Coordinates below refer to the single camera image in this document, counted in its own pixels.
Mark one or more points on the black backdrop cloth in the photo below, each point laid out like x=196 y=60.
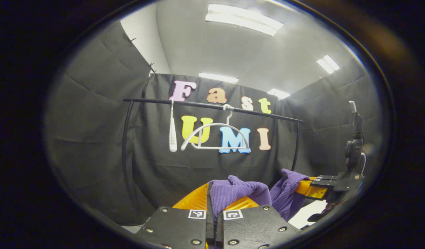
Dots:
x=95 y=138

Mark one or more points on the white flat panel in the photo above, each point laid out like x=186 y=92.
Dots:
x=307 y=214

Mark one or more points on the large ceiling light panel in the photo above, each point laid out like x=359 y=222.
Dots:
x=243 y=19

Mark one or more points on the purple knit cardigan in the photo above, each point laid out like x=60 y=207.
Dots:
x=233 y=193

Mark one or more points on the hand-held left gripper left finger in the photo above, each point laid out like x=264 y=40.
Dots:
x=178 y=226

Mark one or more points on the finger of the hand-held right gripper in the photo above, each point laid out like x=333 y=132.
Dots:
x=311 y=190
x=327 y=177

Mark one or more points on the black metal clothes rack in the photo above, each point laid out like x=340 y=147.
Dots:
x=198 y=104

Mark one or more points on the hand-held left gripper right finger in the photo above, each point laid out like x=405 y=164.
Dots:
x=254 y=226

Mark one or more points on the white plastic hanger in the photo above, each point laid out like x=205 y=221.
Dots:
x=216 y=125
x=172 y=135

